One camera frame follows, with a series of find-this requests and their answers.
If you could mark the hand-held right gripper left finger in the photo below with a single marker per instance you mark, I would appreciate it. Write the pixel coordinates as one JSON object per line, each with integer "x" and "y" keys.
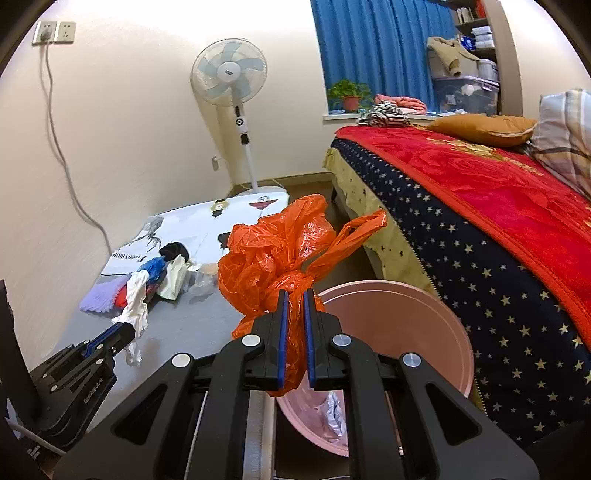
{"x": 282, "y": 332}

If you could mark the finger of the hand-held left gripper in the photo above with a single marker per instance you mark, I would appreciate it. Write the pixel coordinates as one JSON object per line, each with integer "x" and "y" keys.
{"x": 111, "y": 334}

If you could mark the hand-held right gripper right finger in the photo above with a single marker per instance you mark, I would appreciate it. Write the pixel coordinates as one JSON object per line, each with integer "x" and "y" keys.
{"x": 310, "y": 341}

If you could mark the white cloth rag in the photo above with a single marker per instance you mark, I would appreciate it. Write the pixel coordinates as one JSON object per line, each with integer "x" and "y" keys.
{"x": 136, "y": 309}

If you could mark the orange plastic bag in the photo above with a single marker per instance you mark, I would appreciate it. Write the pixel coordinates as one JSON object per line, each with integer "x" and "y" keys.
{"x": 268, "y": 258}

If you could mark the pink plastic bin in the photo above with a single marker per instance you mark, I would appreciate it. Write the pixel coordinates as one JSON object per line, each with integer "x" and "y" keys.
{"x": 415, "y": 323}

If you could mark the red wrapper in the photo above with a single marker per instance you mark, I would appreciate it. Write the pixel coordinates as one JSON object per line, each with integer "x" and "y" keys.
{"x": 121, "y": 297}

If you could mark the purple ribbed sponge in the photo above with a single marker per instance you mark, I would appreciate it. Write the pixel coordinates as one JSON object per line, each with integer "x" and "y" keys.
{"x": 101, "y": 295}

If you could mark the blue plastic bag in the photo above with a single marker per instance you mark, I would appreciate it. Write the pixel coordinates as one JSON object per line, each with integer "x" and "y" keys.
{"x": 154, "y": 268}

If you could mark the white paper bag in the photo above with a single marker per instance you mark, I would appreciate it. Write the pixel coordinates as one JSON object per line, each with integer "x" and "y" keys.
{"x": 174, "y": 281}

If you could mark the clear plastic container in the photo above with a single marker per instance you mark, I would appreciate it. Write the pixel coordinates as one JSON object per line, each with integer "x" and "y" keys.
{"x": 201, "y": 284}

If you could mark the white printed table cloth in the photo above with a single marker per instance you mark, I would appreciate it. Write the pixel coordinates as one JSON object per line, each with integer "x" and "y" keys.
{"x": 194, "y": 221}

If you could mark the yellow bed sheet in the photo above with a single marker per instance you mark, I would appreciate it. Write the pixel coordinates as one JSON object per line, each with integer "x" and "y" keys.
{"x": 360, "y": 194}

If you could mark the bed with red blanket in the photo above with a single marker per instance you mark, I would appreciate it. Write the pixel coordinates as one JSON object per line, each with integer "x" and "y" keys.
{"x": 461, "y": 286}

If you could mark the white window sill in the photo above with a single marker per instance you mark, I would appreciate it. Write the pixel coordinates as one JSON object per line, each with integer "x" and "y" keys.
{"x": 341, "y": 116}

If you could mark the red floral blanket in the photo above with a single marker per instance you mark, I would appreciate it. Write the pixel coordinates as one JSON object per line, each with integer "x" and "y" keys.
{"x": 485, "y": 184}

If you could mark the black white striped cloth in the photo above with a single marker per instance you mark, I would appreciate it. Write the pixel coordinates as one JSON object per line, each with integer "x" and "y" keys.
{"x": 383, "y": 115}

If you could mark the potted green plant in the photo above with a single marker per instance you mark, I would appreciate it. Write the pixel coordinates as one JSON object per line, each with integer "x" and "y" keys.
{"x": 351, "y": 92}

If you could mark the pink folded clothes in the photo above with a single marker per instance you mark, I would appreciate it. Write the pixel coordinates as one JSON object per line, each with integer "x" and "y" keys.
{"x": 406, "y": 104}

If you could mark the white standing fan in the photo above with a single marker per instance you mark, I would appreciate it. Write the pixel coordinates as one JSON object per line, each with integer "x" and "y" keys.
{"x": 228, "y": 69}

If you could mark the orange pillow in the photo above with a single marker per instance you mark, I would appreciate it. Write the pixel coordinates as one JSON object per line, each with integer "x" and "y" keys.
{"x": 485, "y": 127}

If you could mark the clear plastic storage box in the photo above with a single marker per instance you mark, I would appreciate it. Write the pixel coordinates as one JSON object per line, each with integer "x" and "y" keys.
{"x": 480, "y": 94}

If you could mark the blue curtain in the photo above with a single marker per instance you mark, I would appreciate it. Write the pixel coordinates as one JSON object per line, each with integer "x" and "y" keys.
{"x": 378, "y": 46}

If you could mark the beige jacket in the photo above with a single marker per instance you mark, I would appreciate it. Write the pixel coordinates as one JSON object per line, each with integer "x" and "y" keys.
{"x": 448, "y": 55}

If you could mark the small grey storage box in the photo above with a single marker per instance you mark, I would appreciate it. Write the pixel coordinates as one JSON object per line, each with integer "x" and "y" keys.
{"x": 488, "y": 70}

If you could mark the plaid pillow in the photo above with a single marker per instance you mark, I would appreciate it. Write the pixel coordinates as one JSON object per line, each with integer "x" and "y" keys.
{"x": 563, "y": 134}

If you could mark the wooden shelf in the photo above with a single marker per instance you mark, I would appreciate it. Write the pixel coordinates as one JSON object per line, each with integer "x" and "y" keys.
{"x": 489, "y": 53}

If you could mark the folded white towels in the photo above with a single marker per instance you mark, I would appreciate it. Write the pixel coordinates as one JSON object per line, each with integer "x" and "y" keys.
{"x": 484, "y": 37}

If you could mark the white wall socket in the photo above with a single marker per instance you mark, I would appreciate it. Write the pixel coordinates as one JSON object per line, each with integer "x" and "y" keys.
{"x": 65, "y": 31}
{"x": 45, "y": 33}

